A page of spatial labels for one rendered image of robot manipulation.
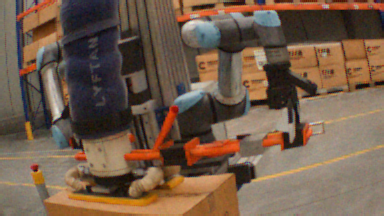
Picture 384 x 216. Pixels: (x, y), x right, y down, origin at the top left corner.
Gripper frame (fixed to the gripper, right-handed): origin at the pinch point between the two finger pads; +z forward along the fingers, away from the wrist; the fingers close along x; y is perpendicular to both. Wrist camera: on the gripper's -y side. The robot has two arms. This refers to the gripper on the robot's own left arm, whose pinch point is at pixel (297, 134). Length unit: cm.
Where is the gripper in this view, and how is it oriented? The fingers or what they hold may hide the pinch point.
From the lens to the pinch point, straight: 160.6
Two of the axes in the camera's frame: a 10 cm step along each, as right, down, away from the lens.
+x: -3.8, 2.3, -8.9
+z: 1.9, 9.7, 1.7
